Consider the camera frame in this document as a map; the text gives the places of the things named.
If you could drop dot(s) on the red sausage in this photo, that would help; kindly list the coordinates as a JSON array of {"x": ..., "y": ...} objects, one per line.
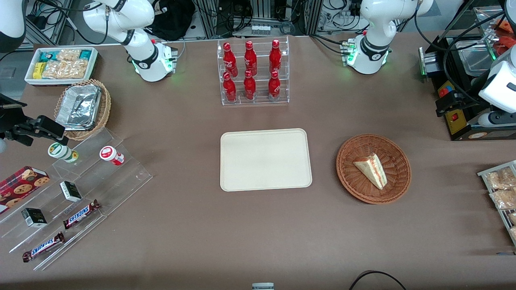
[
  {"x": 508, "y": 25},
  {"x": 508, "y": 44}
]

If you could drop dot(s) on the steel pan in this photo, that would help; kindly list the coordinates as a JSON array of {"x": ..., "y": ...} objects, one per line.
[{"x": 475, "y": 60}]

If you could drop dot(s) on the aluminium frame post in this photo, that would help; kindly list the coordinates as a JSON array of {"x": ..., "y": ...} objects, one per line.
[
  {"x": 312, "y": 16},
  {"x": 207, "y": 16}
]

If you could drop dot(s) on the small teal snack packet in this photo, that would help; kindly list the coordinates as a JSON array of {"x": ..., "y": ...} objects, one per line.
[{"x": 85, "y": 54}]

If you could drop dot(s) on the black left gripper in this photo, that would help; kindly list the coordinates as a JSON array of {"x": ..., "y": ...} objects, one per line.
[{"x": 469, "y": 98}]

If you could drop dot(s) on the red lid white bottle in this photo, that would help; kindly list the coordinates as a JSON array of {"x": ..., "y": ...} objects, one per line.
[{"x": 111, "y": 155}]

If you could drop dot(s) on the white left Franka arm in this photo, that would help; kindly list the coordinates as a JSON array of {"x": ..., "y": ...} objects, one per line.
[{"x": 371, "y": 60}]

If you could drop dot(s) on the small black box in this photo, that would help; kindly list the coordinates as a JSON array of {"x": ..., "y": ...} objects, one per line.
[
  {"x": 34, "y": 217},
  {"x": 71, "y": 191}
]

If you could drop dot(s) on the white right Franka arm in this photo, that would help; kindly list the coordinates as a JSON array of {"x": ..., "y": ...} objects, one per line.
[{"x": 151, "y": 68}]

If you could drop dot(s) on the Snickers bar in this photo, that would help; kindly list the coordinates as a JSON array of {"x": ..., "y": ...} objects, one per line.
[
  {"x": 80, "y": 214},
  {"x": 42, "y": 247}
]

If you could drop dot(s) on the brown wicker basket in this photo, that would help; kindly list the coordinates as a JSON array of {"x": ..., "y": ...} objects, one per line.
[{"x": 397, "y": 181}]

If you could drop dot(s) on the red tartan cookie box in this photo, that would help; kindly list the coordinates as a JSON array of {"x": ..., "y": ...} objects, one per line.
[{"x": 20, "y": 185}]

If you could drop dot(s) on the clear bag of snacks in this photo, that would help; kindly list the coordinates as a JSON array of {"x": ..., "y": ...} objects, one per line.
[
  {"x": 76, "y": 68},
  {"x": 68, "y": 54},
  {"x": 52, "y": 70}
]

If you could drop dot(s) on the white snack bin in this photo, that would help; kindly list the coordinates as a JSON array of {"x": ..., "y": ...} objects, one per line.
[{"x": 60, "y": 81}]

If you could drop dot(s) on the tray of packaged snacks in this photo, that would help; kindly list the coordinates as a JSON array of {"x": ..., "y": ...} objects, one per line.
[{"x": 480, "y": 174}]

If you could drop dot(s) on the white power strip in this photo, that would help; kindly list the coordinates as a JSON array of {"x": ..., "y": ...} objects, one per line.
[{"x": 336, "y": 20}]

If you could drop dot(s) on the triangular sandwich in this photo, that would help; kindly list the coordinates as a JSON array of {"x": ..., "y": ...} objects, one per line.
[{"x": 373, "y": 171}]

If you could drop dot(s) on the grey terminal block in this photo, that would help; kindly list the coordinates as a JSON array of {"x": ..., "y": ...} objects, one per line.
[{"x": 261, "y": 29}]

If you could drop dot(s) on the black hot dog roller machine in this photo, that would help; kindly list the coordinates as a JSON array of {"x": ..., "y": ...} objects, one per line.
[{"x": 459, "y": 125}]

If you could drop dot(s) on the aluminium foil container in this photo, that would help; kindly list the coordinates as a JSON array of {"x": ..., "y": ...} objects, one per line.
[{"x": 78, "y": 106}]

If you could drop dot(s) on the grey box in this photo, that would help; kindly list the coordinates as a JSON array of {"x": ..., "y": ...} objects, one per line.
[{"x": 263, "y": 286}]

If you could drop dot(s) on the black bag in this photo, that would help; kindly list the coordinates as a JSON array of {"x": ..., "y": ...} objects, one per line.
[{"x": 173, "y": 20}]

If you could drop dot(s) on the clear acrylic stepped shelf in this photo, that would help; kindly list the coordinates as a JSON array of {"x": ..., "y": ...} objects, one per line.
[{"x": 129, "y": 173}]

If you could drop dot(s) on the clear bag of crackers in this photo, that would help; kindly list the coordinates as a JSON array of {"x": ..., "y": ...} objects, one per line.
[
  {"x": 513, "y": 233},
  {"x": 502, "y": 179},
  {"x": 512, "y": 218},
  {"x": 506, "y": 199}
]

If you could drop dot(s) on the light wicker basket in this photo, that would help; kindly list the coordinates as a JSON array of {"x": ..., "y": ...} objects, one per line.
[{"x": 105, "y": 108}]

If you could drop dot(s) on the yellow snack packet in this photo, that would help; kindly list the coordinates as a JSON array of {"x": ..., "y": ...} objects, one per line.
[{"x": 37, "y": 70}]

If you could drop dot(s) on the green lid white bottle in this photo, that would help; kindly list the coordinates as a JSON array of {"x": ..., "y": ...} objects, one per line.
[{"x": 60, "y": 151}]

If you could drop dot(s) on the clear acrylic bottle rack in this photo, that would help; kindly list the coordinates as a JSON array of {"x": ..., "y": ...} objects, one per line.
[{"x": 260, "y": 101}]

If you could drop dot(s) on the red cola bottle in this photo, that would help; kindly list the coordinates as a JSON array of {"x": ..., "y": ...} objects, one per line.
[
  {"x": 229, "y": 88},
  {"x": 274, "y": 85},
  {"x": 249, "y": 86},
  {"x": 250, "y": 58},
  {"x": 275, "y": 56},
  {"x": 229, "y": 60}
]

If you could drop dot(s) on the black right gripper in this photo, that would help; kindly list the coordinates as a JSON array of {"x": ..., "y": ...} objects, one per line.
[{"x": 9, "y": 119}]

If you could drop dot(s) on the beige rectangular tray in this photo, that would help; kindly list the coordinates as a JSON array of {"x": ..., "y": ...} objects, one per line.
[{"x": 242, "y": 173}]

